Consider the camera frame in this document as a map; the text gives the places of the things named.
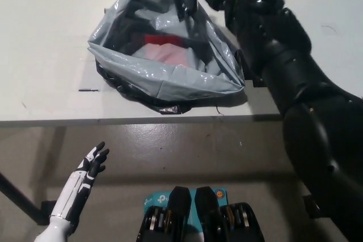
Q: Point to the black thread scrap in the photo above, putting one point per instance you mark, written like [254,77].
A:
[217,110]
[328,26]

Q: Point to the pink white item inside bag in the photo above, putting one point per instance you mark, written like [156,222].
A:
[166,53]

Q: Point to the grey plastic bag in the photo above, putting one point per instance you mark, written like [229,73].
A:
[170,77]

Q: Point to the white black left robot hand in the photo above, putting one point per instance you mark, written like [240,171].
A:
[82,179]

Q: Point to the black robot body teal top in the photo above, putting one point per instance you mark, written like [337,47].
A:
[207,219]

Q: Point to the black tape strip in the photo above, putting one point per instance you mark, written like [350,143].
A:
[89,90]

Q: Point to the red item inside bag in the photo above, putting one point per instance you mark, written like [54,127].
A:
[161,39]

